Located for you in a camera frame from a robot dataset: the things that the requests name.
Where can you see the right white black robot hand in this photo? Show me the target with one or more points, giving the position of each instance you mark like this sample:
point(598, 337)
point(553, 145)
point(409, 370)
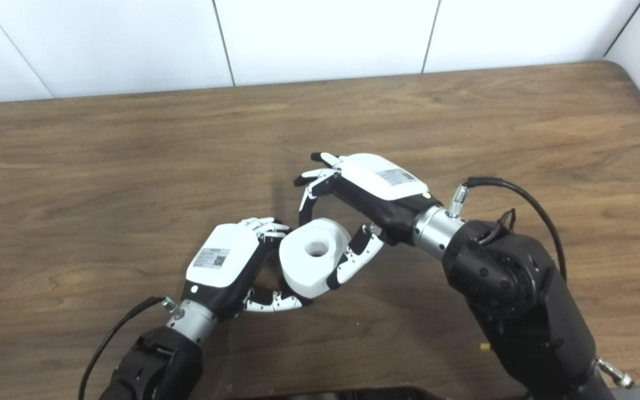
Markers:
point(381, 186)

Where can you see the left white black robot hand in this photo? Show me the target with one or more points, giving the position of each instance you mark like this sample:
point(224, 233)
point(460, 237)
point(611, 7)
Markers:
point(220, 264)

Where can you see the round white plastic piece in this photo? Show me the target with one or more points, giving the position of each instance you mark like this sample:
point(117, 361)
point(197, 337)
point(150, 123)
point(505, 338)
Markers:
point(311, 258)

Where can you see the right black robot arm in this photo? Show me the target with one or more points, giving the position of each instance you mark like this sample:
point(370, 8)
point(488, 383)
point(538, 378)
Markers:
point(520, 300)

